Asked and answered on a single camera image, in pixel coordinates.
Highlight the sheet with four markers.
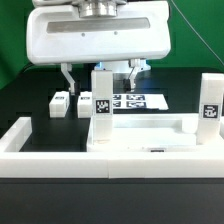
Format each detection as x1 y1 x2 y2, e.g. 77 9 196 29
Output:
113 94 168 110

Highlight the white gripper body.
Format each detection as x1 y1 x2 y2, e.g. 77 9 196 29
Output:
26 0 171 64

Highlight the white desk top panel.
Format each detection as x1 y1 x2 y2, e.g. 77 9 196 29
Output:
86 113 224 152

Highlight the white U-shaped fence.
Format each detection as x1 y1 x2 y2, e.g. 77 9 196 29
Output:
0 117 224 179

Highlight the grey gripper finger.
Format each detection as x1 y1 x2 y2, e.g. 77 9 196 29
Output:
61 63 75 95
123 59 141 92

